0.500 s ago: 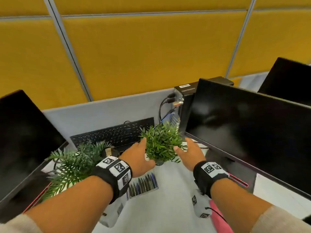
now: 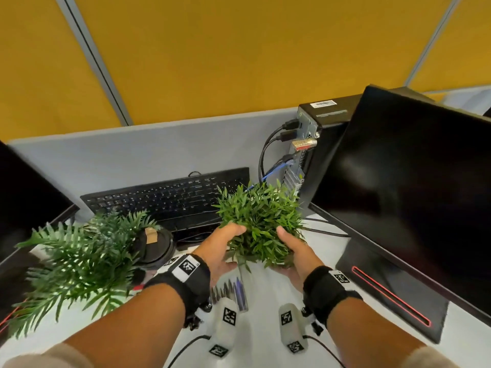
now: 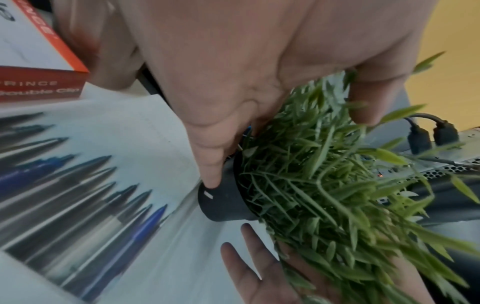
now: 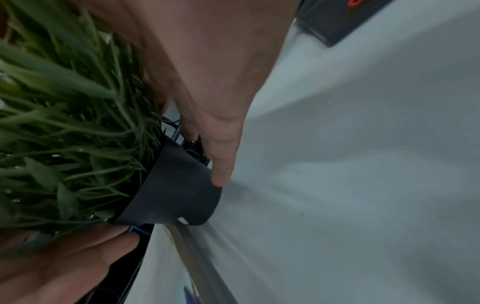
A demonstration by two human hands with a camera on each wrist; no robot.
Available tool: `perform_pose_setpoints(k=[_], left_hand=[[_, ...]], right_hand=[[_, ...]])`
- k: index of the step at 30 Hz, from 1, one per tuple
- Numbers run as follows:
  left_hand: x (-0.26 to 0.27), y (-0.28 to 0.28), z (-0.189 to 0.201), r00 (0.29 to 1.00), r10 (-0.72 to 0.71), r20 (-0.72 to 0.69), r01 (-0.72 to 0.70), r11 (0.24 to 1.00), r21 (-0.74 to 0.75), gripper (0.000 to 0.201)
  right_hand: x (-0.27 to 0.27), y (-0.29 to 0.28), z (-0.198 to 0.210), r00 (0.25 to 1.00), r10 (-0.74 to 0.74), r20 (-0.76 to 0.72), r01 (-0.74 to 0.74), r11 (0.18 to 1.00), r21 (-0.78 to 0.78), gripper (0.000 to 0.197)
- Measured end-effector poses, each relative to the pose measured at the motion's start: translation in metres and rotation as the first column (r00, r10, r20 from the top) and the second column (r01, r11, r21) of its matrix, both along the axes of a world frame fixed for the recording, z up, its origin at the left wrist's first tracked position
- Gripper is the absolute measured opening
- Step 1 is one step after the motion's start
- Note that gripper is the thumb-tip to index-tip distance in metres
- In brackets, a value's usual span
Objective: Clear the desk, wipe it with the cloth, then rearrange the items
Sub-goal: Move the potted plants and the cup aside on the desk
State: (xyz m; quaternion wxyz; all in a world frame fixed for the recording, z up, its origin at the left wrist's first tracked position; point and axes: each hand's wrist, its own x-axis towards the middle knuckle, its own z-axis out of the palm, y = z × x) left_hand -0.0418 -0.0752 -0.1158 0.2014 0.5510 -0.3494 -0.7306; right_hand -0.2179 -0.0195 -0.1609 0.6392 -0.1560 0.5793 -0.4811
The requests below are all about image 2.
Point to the white table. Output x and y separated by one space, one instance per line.
261 325

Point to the coffee cup with black lid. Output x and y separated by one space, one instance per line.
161 247

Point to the black monitor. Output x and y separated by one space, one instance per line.
27 195
402 187

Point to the bushy small-leaf potted plant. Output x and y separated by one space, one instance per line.
261 218

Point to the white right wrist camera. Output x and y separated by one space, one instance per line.
291 329

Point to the beige left sleeve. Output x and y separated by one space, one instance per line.
46 360

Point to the black right wrist band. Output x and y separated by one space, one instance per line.
326 291

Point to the person's left forearm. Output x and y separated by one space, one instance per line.
126 325

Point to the black keyboard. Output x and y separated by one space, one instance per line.
172 195

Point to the clear pen case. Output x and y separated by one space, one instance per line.
234 291

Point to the grey desk partition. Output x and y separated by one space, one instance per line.
153 149

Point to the person's right forearm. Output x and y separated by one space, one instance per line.
364 341

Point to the beige right sleeve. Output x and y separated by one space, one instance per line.
429 360

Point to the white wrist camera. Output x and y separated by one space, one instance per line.
224 325
291 329

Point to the red gold adapter plug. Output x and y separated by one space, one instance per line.
305 144

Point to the black wrist band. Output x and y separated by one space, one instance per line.
180 287
326 291

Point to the black monitor stand base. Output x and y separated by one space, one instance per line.
383 279
15 283

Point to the beige sleeve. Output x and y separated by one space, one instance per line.
46 360
429 360

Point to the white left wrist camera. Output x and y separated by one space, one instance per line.
224 325

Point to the person's left hand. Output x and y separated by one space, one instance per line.
216 249

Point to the black desktop computer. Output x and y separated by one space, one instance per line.
333 114

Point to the fern potted plant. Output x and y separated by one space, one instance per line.
84 264

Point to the person's right hand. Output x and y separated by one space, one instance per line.
303 260

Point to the black left wrist band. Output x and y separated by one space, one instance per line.
180 287

